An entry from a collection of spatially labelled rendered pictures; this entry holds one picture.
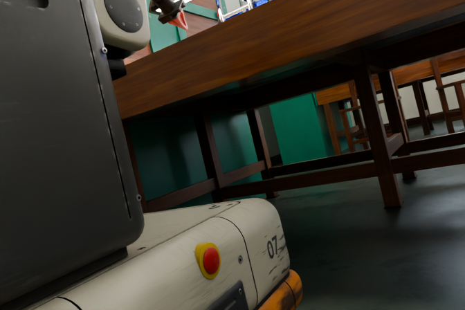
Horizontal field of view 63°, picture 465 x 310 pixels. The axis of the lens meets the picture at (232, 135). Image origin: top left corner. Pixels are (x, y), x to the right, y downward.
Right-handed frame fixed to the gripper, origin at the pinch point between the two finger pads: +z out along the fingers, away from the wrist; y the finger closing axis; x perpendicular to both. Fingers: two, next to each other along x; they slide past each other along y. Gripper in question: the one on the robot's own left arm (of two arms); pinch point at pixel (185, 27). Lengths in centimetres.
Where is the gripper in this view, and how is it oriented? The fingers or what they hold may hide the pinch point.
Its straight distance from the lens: 149.1
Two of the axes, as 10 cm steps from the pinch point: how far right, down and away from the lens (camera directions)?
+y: -8.3, 2.1, 5.2
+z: 5.4, 5.5, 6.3
